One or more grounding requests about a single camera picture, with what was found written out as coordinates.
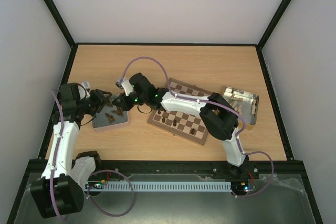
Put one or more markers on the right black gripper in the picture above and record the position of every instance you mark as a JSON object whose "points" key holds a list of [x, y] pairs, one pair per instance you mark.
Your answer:
{"points": [[123, 100]]}

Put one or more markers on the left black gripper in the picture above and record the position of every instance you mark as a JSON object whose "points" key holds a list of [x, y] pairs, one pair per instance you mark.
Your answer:
{"points": [[100, 98]]}

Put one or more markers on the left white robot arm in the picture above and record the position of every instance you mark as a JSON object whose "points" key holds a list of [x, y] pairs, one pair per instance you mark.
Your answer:
{"points": [[59, 191]]}

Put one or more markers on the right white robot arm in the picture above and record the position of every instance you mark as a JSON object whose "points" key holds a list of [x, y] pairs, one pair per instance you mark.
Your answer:
{"points": [[219, 118]]}

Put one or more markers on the pile of dark chess pieces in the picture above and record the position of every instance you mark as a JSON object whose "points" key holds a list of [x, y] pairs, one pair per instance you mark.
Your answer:
{"points": [[111, 117]]}

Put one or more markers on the wooden chess board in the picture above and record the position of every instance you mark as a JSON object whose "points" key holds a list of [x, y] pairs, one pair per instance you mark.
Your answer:
{"points": [[184, 121]]}

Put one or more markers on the pink tin tray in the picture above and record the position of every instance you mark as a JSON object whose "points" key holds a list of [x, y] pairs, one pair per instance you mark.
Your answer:
{"points": [[100, 122]]}

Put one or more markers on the gold tin tray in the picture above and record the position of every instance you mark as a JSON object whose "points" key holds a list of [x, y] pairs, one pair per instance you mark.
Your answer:
{"points": [[250, 120]]}

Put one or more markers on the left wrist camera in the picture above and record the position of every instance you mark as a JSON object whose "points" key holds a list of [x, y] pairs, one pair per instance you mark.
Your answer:
{"points": [[86, 85]]}

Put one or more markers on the black frame rail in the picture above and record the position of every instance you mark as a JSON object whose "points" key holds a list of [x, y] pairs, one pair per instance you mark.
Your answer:
{"points": [[217, 169]]}

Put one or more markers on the light blue cable duct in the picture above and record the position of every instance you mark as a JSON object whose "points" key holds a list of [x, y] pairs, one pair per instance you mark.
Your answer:
{"points": [[124, 186]]}

